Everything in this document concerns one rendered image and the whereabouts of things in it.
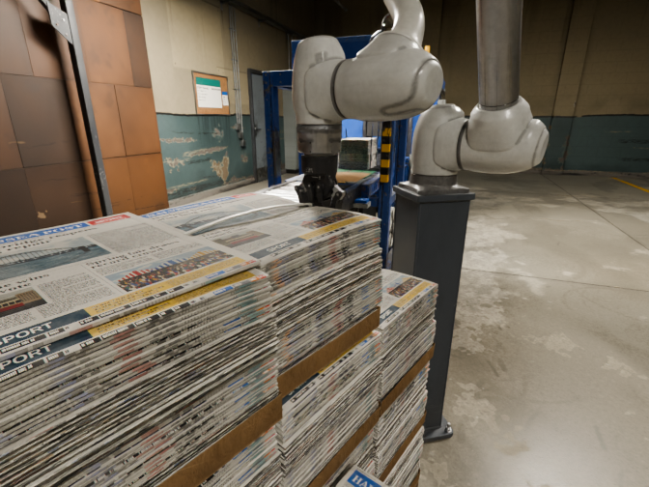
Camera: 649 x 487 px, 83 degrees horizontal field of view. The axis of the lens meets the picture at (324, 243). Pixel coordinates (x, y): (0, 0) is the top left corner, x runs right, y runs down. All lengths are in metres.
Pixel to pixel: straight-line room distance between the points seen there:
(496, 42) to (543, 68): 9.06
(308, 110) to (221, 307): 0.44
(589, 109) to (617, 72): 0.80
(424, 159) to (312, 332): 0.81
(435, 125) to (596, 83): 9.17
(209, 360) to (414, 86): 0.47
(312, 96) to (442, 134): 0.60
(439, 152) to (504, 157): 0.19
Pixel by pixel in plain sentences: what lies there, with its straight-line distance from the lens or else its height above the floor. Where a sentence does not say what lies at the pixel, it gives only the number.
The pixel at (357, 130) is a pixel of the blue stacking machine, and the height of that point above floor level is 1.08.
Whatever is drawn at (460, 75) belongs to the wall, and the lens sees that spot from 10.02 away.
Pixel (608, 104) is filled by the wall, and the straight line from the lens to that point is 10.39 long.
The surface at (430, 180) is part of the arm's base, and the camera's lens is 1.25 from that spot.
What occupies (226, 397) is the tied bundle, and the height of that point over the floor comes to 0.93.
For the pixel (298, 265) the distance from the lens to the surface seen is 0.52.
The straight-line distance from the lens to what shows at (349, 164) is 3.39.
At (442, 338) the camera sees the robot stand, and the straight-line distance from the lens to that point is 1.48.
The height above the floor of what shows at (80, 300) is 1.07.
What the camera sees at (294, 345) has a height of 0.92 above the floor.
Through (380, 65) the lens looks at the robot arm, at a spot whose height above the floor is 1.31.
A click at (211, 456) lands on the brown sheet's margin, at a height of 0.86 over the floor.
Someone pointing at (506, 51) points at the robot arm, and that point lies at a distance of 1.10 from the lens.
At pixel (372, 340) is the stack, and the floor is 0.83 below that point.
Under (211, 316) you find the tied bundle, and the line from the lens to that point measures 0.40.
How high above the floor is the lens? 1.23
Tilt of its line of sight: 19 degrees down
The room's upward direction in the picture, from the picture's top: straight up
